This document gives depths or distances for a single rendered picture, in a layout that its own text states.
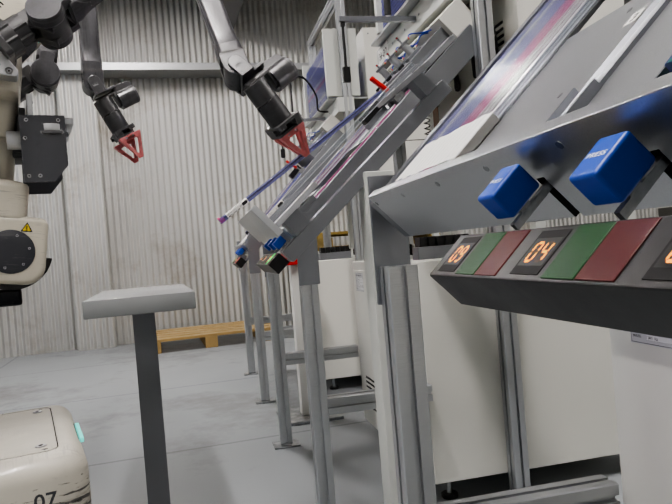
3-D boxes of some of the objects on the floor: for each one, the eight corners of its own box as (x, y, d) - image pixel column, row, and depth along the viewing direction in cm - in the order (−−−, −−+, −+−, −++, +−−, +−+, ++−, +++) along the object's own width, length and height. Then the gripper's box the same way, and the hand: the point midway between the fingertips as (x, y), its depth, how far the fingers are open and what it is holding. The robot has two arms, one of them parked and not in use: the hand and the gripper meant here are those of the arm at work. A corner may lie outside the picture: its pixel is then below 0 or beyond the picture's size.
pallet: (270, 329, 579) (269, 317, 579) (285, 339, 502) (284, 326, 502) (137, 343, 551) (136, 331, 551) (131, 357, 474) (130, 342, 474)
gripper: (248, 112, 150) (288, 165, 155) (261, 107, 140) (303, 164, 146) (270, 94, 151) (309, 147, 157) (284, 89, 142) (325, 145, 147)
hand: (304, 152), depth 151 cm, fingers closed, pressing on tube
